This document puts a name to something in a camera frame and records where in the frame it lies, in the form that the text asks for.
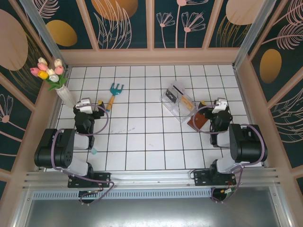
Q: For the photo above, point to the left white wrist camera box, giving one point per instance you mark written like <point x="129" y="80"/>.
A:
<point x="84" y="105"/>

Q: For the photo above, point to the yellow artificial tulip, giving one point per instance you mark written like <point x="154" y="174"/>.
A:
<point x="42" y="75"/>

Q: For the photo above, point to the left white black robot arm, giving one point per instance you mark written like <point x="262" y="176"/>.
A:
<point x="59" y="149"/>

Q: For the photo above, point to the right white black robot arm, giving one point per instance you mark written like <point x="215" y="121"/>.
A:
<point x="246" y="144"/>

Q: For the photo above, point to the black card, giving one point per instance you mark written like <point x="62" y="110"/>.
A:
<point x="171" y="95"/>

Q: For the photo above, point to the white card with dark stripe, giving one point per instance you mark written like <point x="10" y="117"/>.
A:
<point x="178" y="88"/>

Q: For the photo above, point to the white artificial tulip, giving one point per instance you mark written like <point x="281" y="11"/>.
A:
<point x="50" y="71"/>
<point x="54" y="78"/>

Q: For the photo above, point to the aluminium corner post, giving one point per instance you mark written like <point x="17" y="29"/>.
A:
<point x="44" y="30"/>
<point x="255" y="30"/>

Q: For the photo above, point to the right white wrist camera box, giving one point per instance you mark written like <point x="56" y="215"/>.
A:
<point x="219" y="106"/>

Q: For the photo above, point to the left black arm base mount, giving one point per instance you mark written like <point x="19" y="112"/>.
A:
<point x="104" y="178"/>

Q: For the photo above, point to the pink artificial tulip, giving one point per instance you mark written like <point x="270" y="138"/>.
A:
<point x="59" y="69"/>
<point x="42" y="67"/>
<point x="34" y="70"/>

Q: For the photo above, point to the cream artificial tulip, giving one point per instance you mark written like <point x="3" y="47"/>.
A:
<point x="58" y="62"/>
<point x="43" y="60"/>

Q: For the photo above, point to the white ribbed vase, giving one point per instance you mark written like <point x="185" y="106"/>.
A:
<point x="67" y="98"/>

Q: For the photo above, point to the clear acrylic card organizer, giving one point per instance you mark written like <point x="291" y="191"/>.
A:
<point x="180" y="113"/>

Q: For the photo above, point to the plain orange card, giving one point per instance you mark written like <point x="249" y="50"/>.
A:
<point x="187" y="103"/>

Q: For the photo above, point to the green circuit board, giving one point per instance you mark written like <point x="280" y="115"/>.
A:
<point x="229" y="191"/>

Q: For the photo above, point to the light teal plastic tool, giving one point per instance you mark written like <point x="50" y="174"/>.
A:
<point x="94" y="151"/>

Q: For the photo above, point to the brown leather card holder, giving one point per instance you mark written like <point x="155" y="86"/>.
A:
<point x="197" y="121"/>

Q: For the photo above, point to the aluminium frame rail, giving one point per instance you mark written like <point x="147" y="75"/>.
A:
<point x="151" y="177"/>

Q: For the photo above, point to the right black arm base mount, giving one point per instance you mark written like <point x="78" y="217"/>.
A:
<point x="201" y="178"/>

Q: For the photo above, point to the green artificial tulip leaves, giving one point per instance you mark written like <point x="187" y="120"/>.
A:
<point x="58" y="83"/>

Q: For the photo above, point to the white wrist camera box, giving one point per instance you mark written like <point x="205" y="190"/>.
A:
<point x="84" y="105"/>
<point x="219" y="106"/>

